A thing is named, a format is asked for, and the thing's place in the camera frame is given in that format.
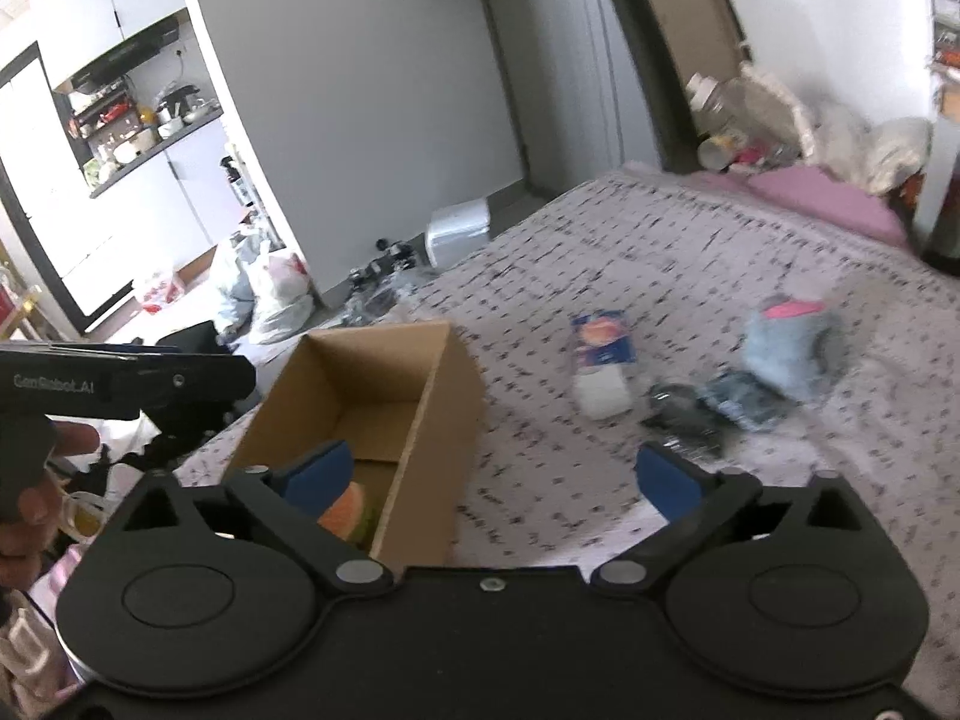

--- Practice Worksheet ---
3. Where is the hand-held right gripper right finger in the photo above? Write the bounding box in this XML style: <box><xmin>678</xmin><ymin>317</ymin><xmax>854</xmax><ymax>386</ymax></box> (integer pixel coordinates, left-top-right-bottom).
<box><xmin>591</xmin><ymin>442</ymin><xmax>882</xmax><ymax>601</ymax></box>

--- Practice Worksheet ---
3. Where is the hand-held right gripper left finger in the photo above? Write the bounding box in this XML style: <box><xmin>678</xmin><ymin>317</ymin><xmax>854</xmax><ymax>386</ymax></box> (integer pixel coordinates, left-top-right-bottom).
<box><xmin>101</xmin><ymin>441</ymin><xmax>396</xmax><ymax>601</ymax></box>

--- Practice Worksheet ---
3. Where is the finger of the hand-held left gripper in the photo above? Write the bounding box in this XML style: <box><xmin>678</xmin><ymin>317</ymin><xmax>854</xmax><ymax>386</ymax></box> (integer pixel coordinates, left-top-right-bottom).
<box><xmin>141</xmin><ymin>397</ymin><xmax>235</xmax><ymax>472</ymax></box>

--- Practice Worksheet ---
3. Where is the orange and green plush toy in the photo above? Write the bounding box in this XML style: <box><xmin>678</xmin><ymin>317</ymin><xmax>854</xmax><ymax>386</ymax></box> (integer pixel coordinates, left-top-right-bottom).
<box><xmin>316</xmin><ymin>481</ymin><xmax>385</xmax><ymax>545</ymax></box>

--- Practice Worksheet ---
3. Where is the dark wrapper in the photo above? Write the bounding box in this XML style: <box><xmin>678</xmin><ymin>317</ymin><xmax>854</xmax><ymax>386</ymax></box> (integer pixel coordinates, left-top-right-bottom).
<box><xmin>646</xmin><ymin>369</ymin><xmax>790</xmax><ymax>460</ymax></box>

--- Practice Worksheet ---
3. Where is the brown cardboard box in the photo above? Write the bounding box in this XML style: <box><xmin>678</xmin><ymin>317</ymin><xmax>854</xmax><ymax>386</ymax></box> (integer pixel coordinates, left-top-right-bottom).
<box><xmin>221</xmin><ymin>320</ymin><xmax>488</xmax><ymax>568</ymax></box>

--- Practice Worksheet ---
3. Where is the bottle with blue orange label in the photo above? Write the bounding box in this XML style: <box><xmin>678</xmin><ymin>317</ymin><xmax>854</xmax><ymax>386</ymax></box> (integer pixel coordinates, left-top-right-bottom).
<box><xmin>568</xmin><ymin>310</ymin><xmax>640</xmax><ymax>422</ymax></box>

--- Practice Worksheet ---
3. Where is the light blue cloth pink trim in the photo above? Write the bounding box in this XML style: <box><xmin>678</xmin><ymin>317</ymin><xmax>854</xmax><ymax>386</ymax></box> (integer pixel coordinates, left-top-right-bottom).
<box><xmin>741</xmin><ymin>295</ymin><xmax>847</xmax><ymax>404</ymax></box>

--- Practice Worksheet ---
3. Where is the person's left hand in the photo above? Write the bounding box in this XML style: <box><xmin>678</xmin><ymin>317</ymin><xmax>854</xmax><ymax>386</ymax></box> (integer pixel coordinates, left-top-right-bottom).
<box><xmin>0</xmin><ymin>421</ymin><xmax>102</xmax><ymax>593</ymax></box>

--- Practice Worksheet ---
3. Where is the red packet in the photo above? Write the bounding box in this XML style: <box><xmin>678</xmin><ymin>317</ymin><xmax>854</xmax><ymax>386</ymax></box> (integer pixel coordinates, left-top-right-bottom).
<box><xmin>137</xmin><ymin>276</ymin><xmax>190</xmax><ymax>317</ymax></box>

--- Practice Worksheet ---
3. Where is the pile of plastic bags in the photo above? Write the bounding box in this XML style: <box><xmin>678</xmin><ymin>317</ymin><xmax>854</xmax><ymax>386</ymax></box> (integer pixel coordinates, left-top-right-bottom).
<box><xmin>208</xmin><ymin>235</ymin><xmax>317</xmax><ymax>347</ymax></box>

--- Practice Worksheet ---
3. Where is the black floor clutter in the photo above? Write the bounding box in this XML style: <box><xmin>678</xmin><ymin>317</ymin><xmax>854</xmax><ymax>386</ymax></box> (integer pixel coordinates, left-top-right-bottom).
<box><xmin>343</xmin><ymin>238</ymin><xmax>422</xmax><ymax>329</ymax></box>

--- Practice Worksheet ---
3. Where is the kitchen shelf with dishes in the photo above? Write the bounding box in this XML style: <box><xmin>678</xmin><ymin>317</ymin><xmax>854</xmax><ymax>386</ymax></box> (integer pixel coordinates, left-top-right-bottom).
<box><xmin>66</xmin><ymin>85</ymin><xmax>226</xmax><ymax>198</ymax></box>

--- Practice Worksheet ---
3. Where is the white box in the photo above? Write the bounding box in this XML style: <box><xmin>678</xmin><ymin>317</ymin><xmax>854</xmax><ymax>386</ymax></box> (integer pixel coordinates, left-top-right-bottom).
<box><xmin>424</xmin><ymin>198</ymin><xmax>494</xmax><ymax>270</ymax></box>

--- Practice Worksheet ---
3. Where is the pink pillow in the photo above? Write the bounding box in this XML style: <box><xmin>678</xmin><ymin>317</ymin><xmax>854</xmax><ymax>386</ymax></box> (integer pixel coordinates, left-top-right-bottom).
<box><xmin>688</xmin><ymin>163</ymin><xmax>910</xmax><ymax>248</ymax></box>

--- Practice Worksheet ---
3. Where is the black range hood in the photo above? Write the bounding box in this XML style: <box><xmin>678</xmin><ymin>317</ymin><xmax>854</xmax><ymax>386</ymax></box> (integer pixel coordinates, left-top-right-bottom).
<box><xmin>51</xmin><ymin>11</ymin><xmax>190</xmax><ymax>96</ymax></box>

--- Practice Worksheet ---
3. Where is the white and yellow can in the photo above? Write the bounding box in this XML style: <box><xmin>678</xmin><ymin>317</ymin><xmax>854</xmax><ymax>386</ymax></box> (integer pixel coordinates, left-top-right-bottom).
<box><xmin>697</xmin><ymin>133</ymin><xmax>751</xmax><ymax>173</ymax></box>

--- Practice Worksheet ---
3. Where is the clear plastic bottle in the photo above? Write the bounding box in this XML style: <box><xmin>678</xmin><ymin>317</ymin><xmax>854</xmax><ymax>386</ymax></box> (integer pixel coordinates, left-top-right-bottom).
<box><xmin>685</xmin><ymin>71</ymin><xmax>797</xmax><ymax>160</ymax></box>

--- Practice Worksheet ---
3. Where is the white crumpled plastic bag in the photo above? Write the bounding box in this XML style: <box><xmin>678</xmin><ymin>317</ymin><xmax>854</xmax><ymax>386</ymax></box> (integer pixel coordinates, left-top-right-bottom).
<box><xmin>812</xmin><ymin>100</ymin><xmax>935</xmax><ymax>197</ymax></box>

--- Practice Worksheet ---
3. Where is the black leaning board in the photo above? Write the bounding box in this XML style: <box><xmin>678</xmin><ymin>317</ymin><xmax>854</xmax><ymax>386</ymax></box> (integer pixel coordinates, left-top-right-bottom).
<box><xmin>602</xmin><ymin>0</ymin><xmax>702</xmax><ymax>175</ymax></box>

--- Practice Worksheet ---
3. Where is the cream plastic bag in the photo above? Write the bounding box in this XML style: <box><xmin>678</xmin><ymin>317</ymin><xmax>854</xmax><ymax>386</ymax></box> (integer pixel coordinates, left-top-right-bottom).
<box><xmin>739</xmin><ymin>62</ymin><xmax>820</xmax><ymax>160</ymax></box>

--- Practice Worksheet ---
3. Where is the brown leaning board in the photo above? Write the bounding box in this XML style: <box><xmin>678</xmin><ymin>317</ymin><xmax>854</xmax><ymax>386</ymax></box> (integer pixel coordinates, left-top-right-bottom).
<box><xmin>609</xmin><ymin>0</ymin><xmax>752</xmax><ymax>117</ymax></box>

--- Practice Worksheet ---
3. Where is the white shelf unit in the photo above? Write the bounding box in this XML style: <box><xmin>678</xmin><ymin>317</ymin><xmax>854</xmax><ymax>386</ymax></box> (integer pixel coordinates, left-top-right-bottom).
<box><xmin>925</xmin><ymin>0</ymin><xmax>960</xmax><ymax>122</ymax></box>

